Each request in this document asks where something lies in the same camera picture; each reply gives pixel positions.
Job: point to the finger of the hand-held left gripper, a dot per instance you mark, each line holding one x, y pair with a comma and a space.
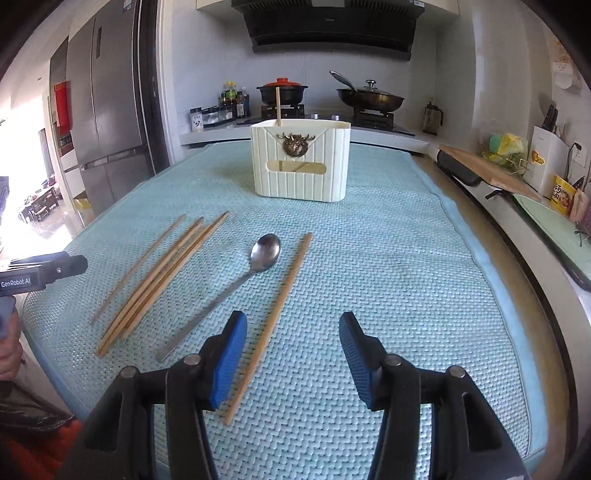
64, 267

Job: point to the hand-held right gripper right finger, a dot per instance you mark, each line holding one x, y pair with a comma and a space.
358, 360

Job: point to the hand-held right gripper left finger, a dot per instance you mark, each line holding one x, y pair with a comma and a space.
228, 364

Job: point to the steel spoon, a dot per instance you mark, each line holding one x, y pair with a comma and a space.
265, 253

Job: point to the cream ribbed utensil holder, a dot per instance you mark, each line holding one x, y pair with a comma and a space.
300, 184

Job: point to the person's left hand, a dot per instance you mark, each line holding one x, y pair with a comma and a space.
10, 355

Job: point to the teal woven mat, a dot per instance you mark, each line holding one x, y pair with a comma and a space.
369, 277

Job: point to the dark cloth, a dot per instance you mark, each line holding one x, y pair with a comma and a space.
27, 406

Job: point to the red hanging ornament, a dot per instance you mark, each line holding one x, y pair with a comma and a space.
62, 106

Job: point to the orange cloth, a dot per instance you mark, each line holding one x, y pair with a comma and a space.
27, 454

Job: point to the grey refrigerator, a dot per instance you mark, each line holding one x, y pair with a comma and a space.
106, 92

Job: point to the white spice jar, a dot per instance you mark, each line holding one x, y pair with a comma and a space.
196, 121

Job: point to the clear spice rack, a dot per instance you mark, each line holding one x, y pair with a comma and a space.
216, 116

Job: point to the wooden cutting board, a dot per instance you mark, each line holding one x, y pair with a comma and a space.
498, 177

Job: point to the green glass board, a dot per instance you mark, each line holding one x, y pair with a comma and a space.
554, 230

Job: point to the sauce bottle yellow cap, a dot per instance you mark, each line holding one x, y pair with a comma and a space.
229, 99

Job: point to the dark sauce bottle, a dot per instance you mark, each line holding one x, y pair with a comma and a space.
242, 106

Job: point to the black gas stove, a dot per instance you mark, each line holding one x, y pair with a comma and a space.
323, 117

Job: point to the yellow green sponge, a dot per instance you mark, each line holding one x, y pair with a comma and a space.
505, 146

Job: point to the black wok with glass lid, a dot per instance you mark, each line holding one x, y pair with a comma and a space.
369, 98

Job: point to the yellow snack packet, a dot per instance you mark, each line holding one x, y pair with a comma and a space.
563, 196

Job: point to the pink packet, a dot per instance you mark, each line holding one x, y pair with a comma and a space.
581, 205

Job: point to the white knife block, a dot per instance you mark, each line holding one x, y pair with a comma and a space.
547, 161

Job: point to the black clay pot red lid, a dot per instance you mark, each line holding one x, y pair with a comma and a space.
281, 92

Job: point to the black range hood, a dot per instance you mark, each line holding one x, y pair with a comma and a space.
332, 27

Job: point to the white wall outlet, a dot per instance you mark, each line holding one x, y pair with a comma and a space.
579, 154

